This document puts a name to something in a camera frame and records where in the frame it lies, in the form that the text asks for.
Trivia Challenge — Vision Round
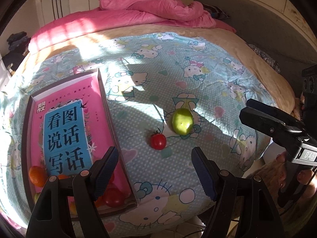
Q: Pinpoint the orange mandarin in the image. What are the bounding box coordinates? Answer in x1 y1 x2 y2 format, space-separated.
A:
69 201 77 215
29 165 48 187
58 174 69 180

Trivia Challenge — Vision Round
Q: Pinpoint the green apple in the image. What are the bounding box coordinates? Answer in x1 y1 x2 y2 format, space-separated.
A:
171 108 194 136
34 192 41 204

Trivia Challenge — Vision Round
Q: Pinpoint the red cherry tomato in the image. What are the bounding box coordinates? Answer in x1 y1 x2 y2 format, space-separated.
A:
95 196 105 208
150 133 167 151

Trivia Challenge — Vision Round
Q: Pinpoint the person's right hand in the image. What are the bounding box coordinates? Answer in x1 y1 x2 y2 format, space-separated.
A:
276 151 316 206

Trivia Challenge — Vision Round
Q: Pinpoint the shallow dark cardboard tray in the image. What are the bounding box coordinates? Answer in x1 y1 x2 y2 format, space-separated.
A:
20 68 139 220

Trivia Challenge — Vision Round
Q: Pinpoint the pink Chinese workbook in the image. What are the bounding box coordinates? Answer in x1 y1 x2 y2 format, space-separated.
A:
30 77 132 211

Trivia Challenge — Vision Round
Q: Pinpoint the green apple in pile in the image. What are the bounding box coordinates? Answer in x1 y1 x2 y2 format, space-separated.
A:
171 108 194 136

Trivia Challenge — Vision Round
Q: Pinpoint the Hello Kitty blue blanket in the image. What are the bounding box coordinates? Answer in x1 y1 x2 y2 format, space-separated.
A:
1 32 276 237

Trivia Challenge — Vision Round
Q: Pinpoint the pink crumpled duvet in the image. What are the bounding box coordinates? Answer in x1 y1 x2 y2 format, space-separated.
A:
99 0 217 29

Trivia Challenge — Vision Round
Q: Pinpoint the pile of dark clothes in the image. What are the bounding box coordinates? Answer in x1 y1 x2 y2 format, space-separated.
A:
3 31 31 71

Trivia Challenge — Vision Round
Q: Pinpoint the pink bed sheet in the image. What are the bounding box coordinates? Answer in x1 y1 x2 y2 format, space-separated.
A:
28 9 166 53

